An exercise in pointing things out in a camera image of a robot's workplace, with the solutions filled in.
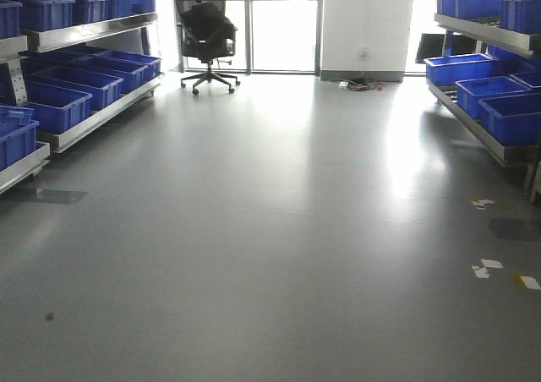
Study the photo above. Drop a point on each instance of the left steel shelf rack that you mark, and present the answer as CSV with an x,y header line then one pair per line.
x,y
26,150

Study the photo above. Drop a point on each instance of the steel shelf rack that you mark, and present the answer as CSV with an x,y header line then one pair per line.
x,y
26,150
460,82

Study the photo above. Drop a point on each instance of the right steel shelf rack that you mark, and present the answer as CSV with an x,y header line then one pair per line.
x,y
460,82

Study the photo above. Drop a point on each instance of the black office chair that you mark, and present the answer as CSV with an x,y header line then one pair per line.
x,y
206,34

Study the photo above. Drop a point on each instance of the blue bin left lower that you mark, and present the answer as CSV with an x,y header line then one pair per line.
x,y
57,109

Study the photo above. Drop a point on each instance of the blue bin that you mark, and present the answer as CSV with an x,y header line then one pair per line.
x,y
57,109
512,120

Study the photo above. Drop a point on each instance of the blue bin right lower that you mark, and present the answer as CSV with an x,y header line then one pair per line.
x,y
512,120

